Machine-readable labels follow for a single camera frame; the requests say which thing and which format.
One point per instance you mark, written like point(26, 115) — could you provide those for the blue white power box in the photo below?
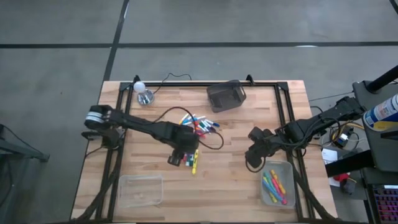
point(343, 138)

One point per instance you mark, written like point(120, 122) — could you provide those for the white object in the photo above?
point(185, 159)

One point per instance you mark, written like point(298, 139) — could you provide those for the grey metal stand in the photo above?
point(18, 149)

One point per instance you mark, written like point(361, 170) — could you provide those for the pink highlighter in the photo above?
point(280, 193)

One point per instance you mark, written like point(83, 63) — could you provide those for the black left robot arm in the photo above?
point(140, 124)

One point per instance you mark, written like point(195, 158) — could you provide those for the thin marker green cap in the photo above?
point(203, 126)

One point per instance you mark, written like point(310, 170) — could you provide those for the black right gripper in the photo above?
point(256, 152)

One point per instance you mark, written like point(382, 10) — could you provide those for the thin marker yellow cap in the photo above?
point(183, 119)

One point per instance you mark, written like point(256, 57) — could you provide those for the teal highlighter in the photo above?
point(268, 179)

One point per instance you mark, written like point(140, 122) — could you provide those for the white blue wipes canister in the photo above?
point(382, 113)

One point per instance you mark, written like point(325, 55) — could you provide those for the blue highlighter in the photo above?
point(270, 189)

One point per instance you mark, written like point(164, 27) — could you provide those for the white paper sheet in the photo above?
point(329, 155)

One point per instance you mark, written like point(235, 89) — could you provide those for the white bulb table lamp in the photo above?
point(144, 96)

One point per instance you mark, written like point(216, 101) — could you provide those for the black stand crossbar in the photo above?
point(348, 163)

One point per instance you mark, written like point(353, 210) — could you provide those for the yellow highlighter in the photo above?
point(195, 161)
point(273, 198)

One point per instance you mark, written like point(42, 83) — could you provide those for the thin marker red cap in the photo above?
point(197, 126)

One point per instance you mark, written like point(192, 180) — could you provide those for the black backlit keyboard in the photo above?
point(387, 205)

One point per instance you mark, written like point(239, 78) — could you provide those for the dark smoky plastic bin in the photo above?
point(226, 96)

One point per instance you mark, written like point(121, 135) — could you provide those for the white plastic bin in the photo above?
point(289, 174)

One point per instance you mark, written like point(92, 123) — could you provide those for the black stand pole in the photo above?
point(382, 79)

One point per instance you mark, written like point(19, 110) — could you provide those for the small red object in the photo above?
point(341, 177)

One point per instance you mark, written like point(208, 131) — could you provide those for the grey stand shelf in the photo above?
point(373, 146)

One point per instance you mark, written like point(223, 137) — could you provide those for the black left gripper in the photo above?
point(185, 144)

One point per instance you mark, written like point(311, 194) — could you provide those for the small black object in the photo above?
point(348, 186)

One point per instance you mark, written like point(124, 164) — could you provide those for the thin marker pink cap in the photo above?
point(200, 134)

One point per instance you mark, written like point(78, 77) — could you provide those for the orange-yellow highlighter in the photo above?
point(277, 182)

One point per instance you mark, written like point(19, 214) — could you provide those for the thin marker purple cap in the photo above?
point(212, 129)

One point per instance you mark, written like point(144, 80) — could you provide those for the clear plastic bin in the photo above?
point(140, 191)

